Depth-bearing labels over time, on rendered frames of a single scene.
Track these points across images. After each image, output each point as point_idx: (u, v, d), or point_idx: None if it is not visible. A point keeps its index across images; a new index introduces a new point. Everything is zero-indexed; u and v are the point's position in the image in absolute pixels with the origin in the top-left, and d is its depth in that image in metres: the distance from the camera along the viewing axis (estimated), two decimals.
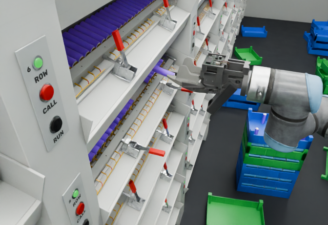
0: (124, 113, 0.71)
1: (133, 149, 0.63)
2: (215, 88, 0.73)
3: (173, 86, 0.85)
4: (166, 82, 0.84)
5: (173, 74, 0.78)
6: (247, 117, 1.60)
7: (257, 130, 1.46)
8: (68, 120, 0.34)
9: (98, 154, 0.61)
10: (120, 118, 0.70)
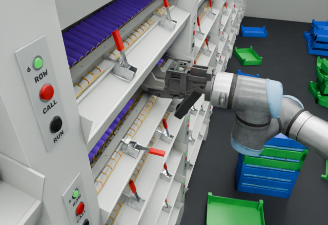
0: (124, 113, 0.71)
1: (133, 149, 0.63)
2: (180, 93, 0.73)
3: None
4: None
5: None
6: None
7: None
8: (68, 120, 0.34)
9: (98, 154, 0.61)
10: (120, 118, 0.70)
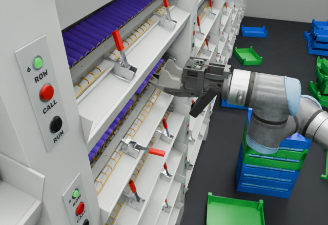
0: (124, 113, 0.71)
1: (133, 149, 0.63)
2: (196, 92, 0.73)
3: None
4: None
5: (146, 82, 0.82)
6: (247, 117, 1.60)
7: None
8: (68, 120, 0.34)
9: (98, 154, 0.61)
10: (120, 118, 0.70)
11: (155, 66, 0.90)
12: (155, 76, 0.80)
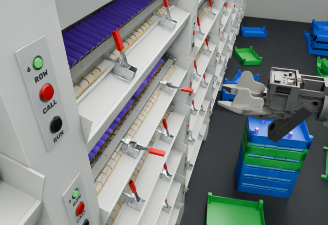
0: (124, 113, 0.71)
1: (133, 149, 0.63)
2: (285, 112, 0.58)
3: (173, 86, 0.85)
4: (166, 82, 0.84)
5: (146, 82, 0.82)
6: (247, 117, 1.60)
7: (257, 130, 1.46)
8: (68, 120, 0.34)
9: (98, 154, 0.61)
10: (120, 118, 0.70)
11: (155, 66, 0.90)
12: (225, 88, 0.66)
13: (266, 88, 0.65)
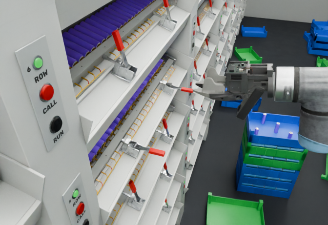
0: (124, 113, 0.71)
1: (133, 149, 0.63)
2: (242, 94, 0.75)
3: (173, 86, 0.85)
4: (166, 82, 0.84)
5: (146, 82, 0.82)
6: (247, 117, 1.60)
7: (257, 130, 1.46)
8: (68, 120, 0.34)
9: (98, 154, 0.61)
10: (120, 118, 0.70)
11: (155, 66, 0.90)
12: (198, 85, 0.83)
13: None
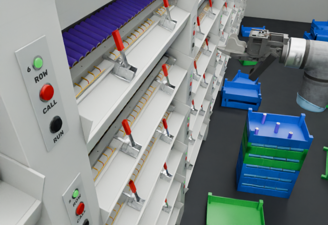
0: None
1: (133, 149, 0.63)
2: (258, 57, 0.88)
3: (168, 83, 0.85)
4: (166, 82, 0.84)
5: None
6: (247, 117, 1.60)
7: (257, 130, 1.46)
8: (68, 120, 0.34)
9: (92, 151, 0.61)
10: None
11: None
12: (219, 48, 0.94)
13: None
